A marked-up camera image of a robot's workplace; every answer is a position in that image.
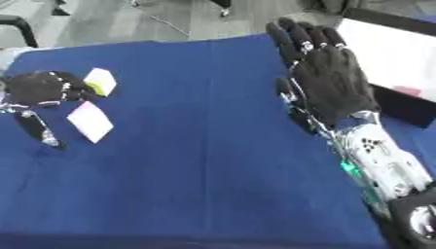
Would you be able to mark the pink object in box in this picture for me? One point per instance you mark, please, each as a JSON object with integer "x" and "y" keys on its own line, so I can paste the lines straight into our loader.
{"x": 407, "y": 90}

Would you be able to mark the black box with white inside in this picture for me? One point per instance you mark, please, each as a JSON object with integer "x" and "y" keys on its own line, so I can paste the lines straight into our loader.
{"x": 397, "y": 61}

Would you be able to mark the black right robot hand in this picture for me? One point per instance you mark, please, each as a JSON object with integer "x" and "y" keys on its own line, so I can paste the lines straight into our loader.
{"x": 329, "y": 78}

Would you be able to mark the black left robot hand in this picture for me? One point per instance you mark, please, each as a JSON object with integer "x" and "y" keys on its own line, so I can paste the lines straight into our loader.
{"x": 35, "y": 87}

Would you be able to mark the yellow-green block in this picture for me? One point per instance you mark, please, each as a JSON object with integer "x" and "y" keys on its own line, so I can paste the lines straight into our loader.
{"x": 101, "y": 81}

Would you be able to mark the black stand leg with wheel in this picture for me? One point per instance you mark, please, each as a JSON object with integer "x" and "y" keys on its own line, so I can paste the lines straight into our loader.
{"x": 222, "y": 6}

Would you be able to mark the pink-white block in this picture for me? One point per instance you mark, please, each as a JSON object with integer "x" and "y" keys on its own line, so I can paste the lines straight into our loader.
{"x": 89, "y": 121}

